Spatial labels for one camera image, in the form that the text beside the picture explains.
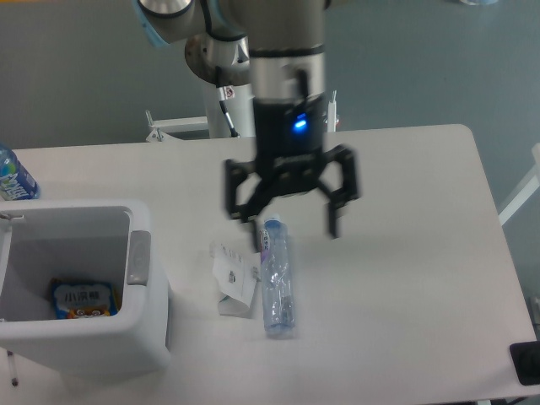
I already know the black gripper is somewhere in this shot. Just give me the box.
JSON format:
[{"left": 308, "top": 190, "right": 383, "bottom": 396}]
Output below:
[{"left": 223, "top": 94, "right": 361, "bottom": 252}]

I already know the white push-lid trash can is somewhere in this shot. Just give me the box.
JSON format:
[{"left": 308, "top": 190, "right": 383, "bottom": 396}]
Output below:
[{"left": 1, "top": 199, "right": 171, "bottom": 376}]

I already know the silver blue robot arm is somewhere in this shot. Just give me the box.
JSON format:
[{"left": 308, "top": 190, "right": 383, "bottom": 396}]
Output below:
[{"left": 134, "top": 1, "right": 361, "bottom": 237}]

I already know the empty clear plastic bottle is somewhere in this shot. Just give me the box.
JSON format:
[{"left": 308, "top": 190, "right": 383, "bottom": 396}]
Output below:
[{"left": 259, "top": 214, "right": 295, "bottom": 340}]

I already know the white crumpled paper receipt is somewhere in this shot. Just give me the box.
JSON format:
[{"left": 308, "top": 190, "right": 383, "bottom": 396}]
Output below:
[{"left": 209, "top": 241, "right": 260, "bottom": 318}]

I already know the blue snack packet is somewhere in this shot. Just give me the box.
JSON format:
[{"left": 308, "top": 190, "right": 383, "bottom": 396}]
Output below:
[{"left": 51, "top": 278, "right": 120, "bottom": 320}]

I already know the blue labelled water bottle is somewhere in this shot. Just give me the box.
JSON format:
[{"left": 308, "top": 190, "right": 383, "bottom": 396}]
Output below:
[{"left": 1, "top": 144, "right": 41, "bottom": 201}]

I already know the black device at table edge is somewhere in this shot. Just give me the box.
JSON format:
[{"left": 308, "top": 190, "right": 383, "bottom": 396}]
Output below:
[{"left": 510, "top": 341, "right": 540, "bottom": 386}]

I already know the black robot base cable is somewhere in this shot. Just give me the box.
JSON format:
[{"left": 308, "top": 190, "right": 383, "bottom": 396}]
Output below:
[{"left": 213, "top": 66, "right": 241, "bottom": 139}]

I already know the white upright bracket post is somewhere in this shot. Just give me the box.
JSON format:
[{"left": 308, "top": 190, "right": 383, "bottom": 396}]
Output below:
[{"left": 323, "top": 90, "right": 340, "bottom": 132}]

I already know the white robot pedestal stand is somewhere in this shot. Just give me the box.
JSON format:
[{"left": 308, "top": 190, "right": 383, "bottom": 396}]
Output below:
[{"left": 145, "top": 83, "right": 255, "bottom": 143}]

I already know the white frame bar right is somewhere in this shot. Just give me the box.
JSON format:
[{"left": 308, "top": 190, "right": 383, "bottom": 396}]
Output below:
[{"left": 498, "top": 143, "right": 539, "bottom": 226}]

